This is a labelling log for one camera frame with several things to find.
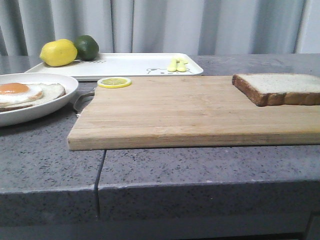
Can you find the white bread slice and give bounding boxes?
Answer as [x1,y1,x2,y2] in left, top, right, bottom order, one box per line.
[232,73,320,107]

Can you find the white round plate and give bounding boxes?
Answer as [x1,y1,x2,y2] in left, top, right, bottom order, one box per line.
[0,73,79,127]

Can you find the white rectangular tray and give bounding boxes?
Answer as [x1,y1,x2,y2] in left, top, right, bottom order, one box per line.
[26,53,204,82]

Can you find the bottom bread slice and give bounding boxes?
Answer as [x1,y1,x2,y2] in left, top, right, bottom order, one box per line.
[0,83,66,112]

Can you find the wooden cutting board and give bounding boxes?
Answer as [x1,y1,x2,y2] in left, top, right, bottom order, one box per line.
[67,76,320,151]

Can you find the lemon slice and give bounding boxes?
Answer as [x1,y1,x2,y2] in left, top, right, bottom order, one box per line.
[97,76,132,89]

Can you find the grey curtain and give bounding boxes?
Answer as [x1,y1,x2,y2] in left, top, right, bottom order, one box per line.
[0,0,320,56]

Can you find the green lime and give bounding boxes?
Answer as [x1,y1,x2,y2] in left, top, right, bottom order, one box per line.
[74,35,99,61]

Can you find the yellow lemon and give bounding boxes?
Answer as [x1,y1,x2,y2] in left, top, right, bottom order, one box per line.
[39,39,78,67]

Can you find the fried egg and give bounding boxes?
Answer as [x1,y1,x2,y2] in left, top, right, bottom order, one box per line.
[0,82,43,107]

